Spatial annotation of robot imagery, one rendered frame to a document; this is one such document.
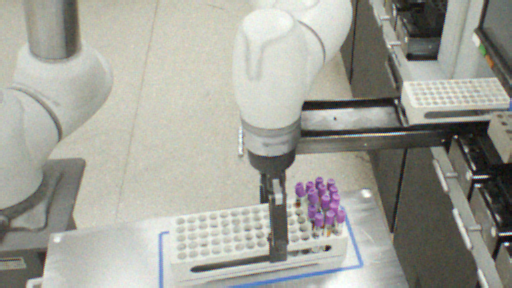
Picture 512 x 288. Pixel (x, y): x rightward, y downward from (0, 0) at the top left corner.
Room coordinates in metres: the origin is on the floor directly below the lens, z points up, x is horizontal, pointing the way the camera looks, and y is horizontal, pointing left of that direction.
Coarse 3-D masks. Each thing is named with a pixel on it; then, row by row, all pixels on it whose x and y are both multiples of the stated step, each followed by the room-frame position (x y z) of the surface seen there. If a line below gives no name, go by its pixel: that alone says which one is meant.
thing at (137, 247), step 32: (352, 192) 0.82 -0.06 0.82; (128, 224) 0.71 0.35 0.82; (160, 224) 0.71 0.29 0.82; (352, 224) 0.74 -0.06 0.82; (384, 224) 0.74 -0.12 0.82; (64, 256) 0.63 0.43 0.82; (96, 256) 0.64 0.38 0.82; (128, 256) 0.64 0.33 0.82; (160, 256) 0.64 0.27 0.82; (352, 256) 0.67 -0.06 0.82; (384, 256) 0.67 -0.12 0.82
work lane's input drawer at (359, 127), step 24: (312, 120) 1.06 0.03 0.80; (336, 120) 1.06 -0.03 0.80; (360, 120) 1.07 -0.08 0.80; (384, 120) 1.07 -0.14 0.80; (240, 144) 1.02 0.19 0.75; (312, 144) 0.99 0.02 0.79; (336, 144) 1.00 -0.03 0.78; (360, 144) 1.01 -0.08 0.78; (384, 144) 1.02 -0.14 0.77; (408, 144) 1.03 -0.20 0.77; (432, 144) 1.04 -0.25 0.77
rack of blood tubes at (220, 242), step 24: (192, 216) 0.68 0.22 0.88; (216, 216) 0.69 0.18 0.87; (240, 216) 0.69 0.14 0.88; (264, 216) 0.70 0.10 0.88; (288, 216) 0.73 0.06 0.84; (192, 240) 0.64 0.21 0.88; (216, 240) 0.64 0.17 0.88; (240, 240) 0.65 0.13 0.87; (264, 240) 0.64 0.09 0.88; (312, 240) 0.65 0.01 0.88; (336, 240) 0.65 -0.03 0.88; (192, 264) 0.59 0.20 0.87; (216, 264) 0.63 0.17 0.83; (240, 264) 0.63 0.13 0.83; (264, 264) 0.62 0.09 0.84
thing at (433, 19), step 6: (426, 0) 1.57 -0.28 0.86; (432, 0) 1.54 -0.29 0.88; (426, 6) 1.56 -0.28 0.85; (432, 6) 1.51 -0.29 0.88; (438, 6) 1.51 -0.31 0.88; (426, 12) 1.55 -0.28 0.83; (432, 12) 1.50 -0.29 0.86; (438, 12) 1.47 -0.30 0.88; (432, 18) 1.50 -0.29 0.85; (438, 18) 1.47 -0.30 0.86; (432, 24) 1.49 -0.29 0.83; (438, 24) 1.47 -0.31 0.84
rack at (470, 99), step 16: (448, 80) 1.16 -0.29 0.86; (464, 80) 1.17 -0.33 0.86; (480, 80) 1.17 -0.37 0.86; (496, 80) 1.18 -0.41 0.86; (416, 96) 1.09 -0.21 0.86; (432, 96) 1.10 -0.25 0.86; (448, 96) 1.10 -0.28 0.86; (464, 96) 1.11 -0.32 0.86; (480, 96) 1.11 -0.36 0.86; (496, 96) 1.12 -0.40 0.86; (416, 112) 1.05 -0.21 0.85; (432, 112) 1.11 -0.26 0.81; (448, 112) 1.11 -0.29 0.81; (464, 112) 1.12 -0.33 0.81; (480, 112) 1.11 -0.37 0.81
